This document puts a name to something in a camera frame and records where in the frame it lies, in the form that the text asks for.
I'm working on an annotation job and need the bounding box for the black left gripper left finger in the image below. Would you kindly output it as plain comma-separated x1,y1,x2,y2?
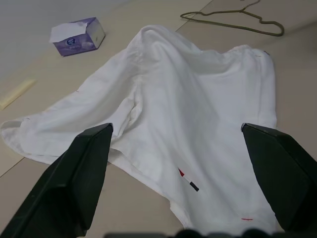
0,122,114,238

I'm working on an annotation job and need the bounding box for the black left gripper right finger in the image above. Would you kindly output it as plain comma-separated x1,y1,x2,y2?
240,122,317,234

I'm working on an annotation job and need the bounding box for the white cloth garment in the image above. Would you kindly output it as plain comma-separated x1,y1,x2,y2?
0,24,277,230

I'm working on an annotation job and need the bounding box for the olive green wire hanger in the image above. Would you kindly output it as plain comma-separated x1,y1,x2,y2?
180,0,285,37

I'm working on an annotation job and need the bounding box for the pale yellow flat packet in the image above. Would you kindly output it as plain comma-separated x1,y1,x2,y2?
0,79,37,110

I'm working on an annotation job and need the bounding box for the purple tissue box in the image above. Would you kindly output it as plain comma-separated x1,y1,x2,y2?
50,16,106,58

